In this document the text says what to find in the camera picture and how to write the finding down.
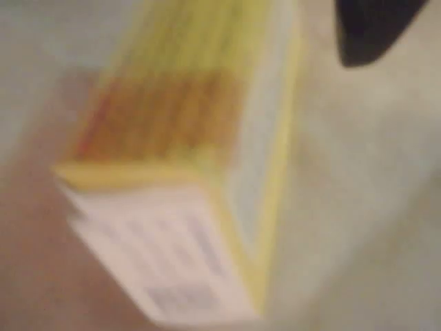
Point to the yellow rectangular packet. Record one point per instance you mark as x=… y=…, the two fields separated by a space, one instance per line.
x=179 y=145

